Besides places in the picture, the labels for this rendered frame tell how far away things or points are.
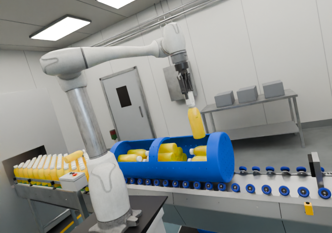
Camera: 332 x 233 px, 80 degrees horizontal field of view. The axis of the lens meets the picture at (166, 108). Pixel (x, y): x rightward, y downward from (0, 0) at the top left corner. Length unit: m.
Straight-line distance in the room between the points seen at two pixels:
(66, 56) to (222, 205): 1.07
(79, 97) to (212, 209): 0.94
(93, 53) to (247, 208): 1.07
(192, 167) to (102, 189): 0.51
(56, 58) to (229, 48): 3.92
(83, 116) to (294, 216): 1.11
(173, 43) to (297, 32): 3.71
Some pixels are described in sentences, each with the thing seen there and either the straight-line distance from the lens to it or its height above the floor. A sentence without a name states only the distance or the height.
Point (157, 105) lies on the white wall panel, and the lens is 5.13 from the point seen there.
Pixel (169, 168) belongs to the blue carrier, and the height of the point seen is 1.09.
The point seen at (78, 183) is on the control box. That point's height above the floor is 1.05.
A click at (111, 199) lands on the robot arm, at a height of 1.18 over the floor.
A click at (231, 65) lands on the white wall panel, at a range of 4.54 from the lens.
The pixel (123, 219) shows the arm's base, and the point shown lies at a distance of 1.01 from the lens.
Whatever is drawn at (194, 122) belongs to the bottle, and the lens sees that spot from 1.12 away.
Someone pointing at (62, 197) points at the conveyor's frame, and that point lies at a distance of 2.22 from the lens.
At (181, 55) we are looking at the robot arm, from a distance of 1.08.
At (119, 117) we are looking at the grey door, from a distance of 5.78.
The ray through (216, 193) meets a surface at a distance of 1.24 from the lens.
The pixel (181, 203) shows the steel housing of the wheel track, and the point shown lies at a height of 0.85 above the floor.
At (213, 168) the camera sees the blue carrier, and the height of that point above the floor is 1.09.
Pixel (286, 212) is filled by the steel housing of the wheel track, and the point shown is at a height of 0.87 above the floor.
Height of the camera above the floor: 1.58
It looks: 7 degrees down
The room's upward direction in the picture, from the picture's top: 15 degrees counter-clockwise
